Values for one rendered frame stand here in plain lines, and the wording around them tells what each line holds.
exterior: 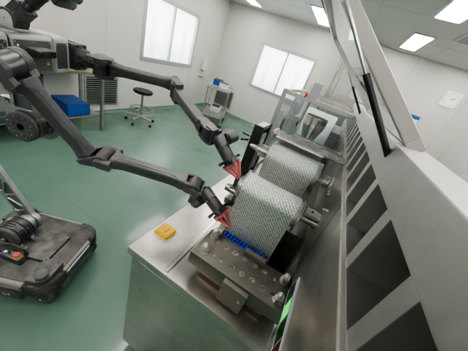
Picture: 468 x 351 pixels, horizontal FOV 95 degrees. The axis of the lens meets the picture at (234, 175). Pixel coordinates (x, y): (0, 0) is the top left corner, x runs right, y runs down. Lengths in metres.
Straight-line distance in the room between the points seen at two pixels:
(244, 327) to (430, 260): 0.75
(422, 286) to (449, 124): 6.42
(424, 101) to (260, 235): 5.86
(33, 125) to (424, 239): 1.38
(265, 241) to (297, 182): 0.31
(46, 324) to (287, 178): 1.68
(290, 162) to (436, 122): 5.71
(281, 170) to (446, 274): 0.85
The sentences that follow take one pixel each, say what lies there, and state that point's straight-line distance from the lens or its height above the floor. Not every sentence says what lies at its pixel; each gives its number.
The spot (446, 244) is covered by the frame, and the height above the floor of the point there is 1.63.
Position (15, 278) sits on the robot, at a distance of 1.88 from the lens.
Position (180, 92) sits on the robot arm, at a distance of 1.20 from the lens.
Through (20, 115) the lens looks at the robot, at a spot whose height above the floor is 1.19.
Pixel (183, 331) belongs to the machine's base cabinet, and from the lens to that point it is 1.17.
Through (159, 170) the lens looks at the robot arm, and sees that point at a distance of 0.94.
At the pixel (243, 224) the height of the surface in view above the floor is 1.11.
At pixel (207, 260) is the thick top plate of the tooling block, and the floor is 1.03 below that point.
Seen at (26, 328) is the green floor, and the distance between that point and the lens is 1.97.
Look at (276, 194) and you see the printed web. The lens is 0.86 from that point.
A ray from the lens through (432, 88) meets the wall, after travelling 6.50.
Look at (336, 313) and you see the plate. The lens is 0.41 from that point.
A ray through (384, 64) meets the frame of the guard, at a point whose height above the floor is 1.79.
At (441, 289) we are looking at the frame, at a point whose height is 1.60.
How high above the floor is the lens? 1.71
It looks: 28 degrees down
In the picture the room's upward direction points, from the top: 20 degrees clockwise
